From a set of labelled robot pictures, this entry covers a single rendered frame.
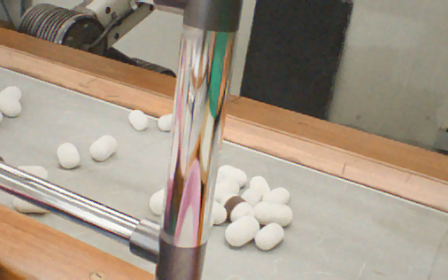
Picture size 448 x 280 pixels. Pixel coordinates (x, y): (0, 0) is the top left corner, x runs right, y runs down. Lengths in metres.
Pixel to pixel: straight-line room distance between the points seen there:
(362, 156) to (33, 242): 0.38
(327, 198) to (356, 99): 2.02
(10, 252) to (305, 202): 0.29
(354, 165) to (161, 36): 2.32
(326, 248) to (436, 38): 2.06
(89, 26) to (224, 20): 0.86
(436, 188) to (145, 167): 0.31
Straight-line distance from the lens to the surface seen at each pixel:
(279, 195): 0.52
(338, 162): 0.64
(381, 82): 2.55
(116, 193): 0.52
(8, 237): 0.41
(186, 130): 0.22
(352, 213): 0.56
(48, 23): 1.06
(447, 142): 2.54
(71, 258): 0.39
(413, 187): 0.62
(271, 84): 2.62
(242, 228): 0.45
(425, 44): 2.50
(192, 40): 0.22
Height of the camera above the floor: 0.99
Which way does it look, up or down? 22 degrees down
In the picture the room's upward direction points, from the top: 9 degrees clockwise
